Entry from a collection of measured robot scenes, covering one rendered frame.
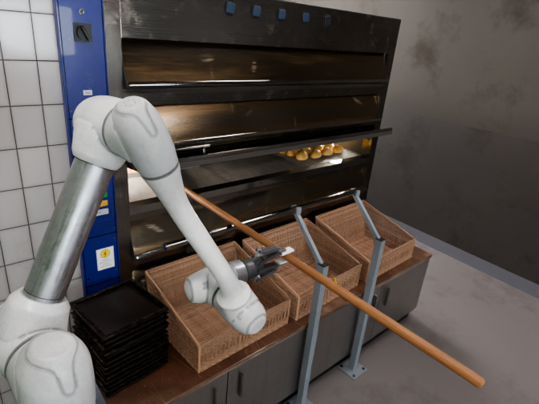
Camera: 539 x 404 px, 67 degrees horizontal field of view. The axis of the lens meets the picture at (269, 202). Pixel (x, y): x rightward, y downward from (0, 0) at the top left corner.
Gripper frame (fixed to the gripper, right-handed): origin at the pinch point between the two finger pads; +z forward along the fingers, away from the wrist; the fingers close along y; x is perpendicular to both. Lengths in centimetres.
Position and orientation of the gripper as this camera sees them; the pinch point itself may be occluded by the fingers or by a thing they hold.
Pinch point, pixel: (285, 255)
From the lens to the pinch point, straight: 154.6
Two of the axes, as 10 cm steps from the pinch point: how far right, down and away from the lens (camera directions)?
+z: 7.5, -1.9, 6.3
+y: -0.9, 9.2, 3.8
